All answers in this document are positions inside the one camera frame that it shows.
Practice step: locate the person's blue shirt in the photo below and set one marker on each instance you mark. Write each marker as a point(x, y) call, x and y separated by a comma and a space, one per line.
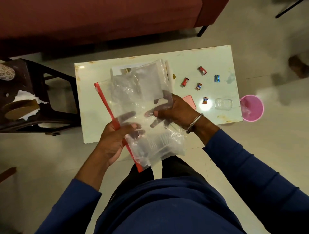
point(173, 207)

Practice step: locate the white plastic stick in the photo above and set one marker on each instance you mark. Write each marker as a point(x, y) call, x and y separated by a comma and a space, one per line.
point(169, 72)

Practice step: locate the brown tape roll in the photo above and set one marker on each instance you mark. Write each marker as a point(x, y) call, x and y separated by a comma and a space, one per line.
point(20, 109)

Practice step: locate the red sofa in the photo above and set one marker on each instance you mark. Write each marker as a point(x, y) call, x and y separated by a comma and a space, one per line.
point(96, 21)

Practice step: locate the person's right forearm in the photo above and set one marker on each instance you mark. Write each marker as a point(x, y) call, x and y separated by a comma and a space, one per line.
point(243, 173)

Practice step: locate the white low table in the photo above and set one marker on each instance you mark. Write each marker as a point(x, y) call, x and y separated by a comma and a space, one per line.
point(212, 62)

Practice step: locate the person's right hand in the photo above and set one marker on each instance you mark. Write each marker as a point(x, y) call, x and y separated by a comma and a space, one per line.
point(178, 112)

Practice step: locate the person's right fingers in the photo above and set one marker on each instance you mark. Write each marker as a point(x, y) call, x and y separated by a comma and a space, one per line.
point(162, 106)

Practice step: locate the torn white paper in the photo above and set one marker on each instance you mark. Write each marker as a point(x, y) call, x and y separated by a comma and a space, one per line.
point(24, 96)

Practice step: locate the patterned cloth bundle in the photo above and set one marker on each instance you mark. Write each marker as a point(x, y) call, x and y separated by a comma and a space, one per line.
point(6, 71)

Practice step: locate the blue wrapped candy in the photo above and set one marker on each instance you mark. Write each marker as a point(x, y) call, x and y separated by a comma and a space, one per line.
point(217, 78)

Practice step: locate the black metal rod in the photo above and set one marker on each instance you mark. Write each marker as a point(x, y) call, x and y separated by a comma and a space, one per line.
point(288, 9)

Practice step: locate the pink plastic bucket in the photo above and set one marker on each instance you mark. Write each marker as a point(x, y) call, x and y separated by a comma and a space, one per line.
point(251, 108)

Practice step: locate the person's black trousers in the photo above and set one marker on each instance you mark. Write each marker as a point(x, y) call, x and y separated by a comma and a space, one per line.
point(173, 166)

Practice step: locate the person's left thumb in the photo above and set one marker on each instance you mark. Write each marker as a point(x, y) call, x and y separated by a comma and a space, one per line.
point(129, 126)

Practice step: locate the dark wooden chair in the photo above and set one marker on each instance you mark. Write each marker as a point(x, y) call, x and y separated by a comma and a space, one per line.
point(31, 77)

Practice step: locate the person's left hand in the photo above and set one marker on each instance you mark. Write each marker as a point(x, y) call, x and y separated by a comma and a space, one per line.
point(111, 144)

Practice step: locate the clear bag with red zip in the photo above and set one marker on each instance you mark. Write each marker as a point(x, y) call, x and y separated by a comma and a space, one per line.
point(142, 96)

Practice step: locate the person's left forearm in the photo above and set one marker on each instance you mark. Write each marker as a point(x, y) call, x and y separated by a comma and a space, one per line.
point(84, 183)

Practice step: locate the red wrapped candy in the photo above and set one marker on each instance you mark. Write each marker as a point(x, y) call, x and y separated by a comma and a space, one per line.
point(199, 86)
point(202, 70)
point(185, 82)
point(205, 100)

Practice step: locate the brown blurred object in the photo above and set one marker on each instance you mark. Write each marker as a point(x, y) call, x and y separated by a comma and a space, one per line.
point(298, 66)

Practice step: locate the pink flat card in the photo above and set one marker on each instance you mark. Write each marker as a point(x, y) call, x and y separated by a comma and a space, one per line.
point(190, 100)

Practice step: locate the clear plastic box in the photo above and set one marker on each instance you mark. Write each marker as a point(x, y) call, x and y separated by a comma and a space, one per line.
point(223, 104)

